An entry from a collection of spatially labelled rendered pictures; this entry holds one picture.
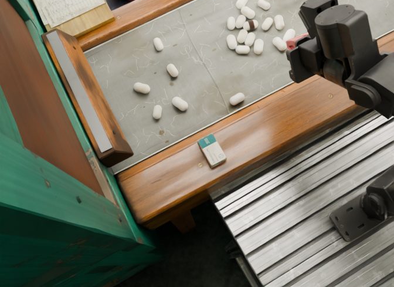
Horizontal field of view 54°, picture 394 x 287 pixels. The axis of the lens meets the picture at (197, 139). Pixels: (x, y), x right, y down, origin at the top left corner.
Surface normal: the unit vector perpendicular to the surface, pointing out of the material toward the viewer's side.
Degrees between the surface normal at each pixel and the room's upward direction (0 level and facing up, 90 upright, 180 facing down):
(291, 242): 0
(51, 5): 0
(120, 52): 0
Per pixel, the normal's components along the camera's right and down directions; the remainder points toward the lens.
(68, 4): -0.04, -0.30
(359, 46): 0.44, 0.37
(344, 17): -0.43, -0.72
